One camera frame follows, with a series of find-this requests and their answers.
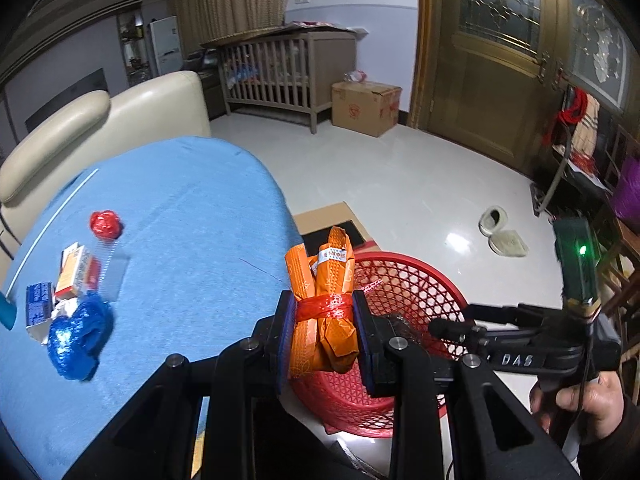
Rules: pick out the wooden chair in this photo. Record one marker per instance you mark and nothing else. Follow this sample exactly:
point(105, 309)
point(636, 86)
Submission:
point(625, 270)

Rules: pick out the blue foil bag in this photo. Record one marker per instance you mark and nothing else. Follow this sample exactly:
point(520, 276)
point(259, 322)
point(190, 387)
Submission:
point(75, 340)

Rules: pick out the person's right forearm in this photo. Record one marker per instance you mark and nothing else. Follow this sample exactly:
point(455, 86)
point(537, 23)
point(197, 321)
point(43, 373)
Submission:
point(620, 450)

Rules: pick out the person's right hand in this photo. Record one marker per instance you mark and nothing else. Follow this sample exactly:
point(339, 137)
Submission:
point(600, 400)

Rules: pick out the brown cardboard box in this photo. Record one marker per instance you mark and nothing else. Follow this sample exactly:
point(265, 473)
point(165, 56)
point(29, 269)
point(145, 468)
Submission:
point(365, 110)

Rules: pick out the red crumpled wrapper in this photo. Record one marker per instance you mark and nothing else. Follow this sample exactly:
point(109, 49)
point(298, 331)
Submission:
point(105, 224)

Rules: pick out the orange white small box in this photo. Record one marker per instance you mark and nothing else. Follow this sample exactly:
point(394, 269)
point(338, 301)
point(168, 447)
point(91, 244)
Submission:
point(75, 270)

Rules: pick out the blue white toothpaste box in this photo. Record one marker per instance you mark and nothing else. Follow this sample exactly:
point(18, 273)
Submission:
point(39, 305)

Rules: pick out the black floor mat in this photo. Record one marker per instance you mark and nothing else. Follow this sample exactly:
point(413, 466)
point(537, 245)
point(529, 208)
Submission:
point(315, 237)

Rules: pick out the glass display cabinet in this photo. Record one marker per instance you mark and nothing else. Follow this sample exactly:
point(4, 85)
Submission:
point(132, 50)

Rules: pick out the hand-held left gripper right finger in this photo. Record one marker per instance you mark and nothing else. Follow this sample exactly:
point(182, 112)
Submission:
point(361, 340)

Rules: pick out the red white plastic bag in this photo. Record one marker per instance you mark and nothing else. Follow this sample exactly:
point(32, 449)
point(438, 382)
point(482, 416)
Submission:
point(355, 76)

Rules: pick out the black wall television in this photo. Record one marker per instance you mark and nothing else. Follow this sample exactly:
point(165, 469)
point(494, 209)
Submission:
point(75, 95)

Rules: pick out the white thin stick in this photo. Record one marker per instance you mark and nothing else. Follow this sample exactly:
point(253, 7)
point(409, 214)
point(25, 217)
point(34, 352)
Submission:
point(50, 217)

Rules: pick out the blue tablecloth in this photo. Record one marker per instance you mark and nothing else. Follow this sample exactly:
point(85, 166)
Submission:
point(190, 240)

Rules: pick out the golden wooden door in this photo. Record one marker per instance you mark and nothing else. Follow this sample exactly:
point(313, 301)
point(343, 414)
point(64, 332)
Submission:
point(475, 90)

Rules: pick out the beige curtain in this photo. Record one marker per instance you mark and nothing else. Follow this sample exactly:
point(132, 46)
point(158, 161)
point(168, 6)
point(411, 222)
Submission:
point(235, 0)

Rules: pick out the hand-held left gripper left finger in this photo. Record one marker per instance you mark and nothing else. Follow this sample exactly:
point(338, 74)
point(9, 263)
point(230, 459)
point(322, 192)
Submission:
point(286, 340)

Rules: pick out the cream leather sofa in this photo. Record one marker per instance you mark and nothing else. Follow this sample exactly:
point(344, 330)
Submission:
point(150, 110)

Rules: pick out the red plastic mesh basket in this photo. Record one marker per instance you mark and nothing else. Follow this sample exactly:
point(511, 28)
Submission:
point(400, 280)

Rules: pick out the red hanging cloth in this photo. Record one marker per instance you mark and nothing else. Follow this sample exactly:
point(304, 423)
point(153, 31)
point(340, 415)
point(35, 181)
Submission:
point(575, 110)

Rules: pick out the clear plastic wrapper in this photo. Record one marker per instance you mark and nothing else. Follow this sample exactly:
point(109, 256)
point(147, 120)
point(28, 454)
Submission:
point(115, 272)

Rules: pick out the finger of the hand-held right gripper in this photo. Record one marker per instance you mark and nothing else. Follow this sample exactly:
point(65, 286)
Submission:
point(500, 312)
point(455, 332)

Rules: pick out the white paper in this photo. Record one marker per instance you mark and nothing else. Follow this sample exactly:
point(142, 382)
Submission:
point(62, 309)

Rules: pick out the purple bag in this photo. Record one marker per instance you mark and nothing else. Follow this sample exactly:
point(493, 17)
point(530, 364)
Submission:
point(629, 190)

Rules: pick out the wooden baby crib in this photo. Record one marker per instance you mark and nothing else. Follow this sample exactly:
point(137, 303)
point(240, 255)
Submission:
point(320, 60)

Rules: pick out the orange packet bundle red tie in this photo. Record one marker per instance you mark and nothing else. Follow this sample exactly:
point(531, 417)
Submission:
point(325, 280)

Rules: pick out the flat cardboard sheet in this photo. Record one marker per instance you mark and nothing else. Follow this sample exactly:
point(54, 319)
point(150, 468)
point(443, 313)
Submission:
point(320, 212)

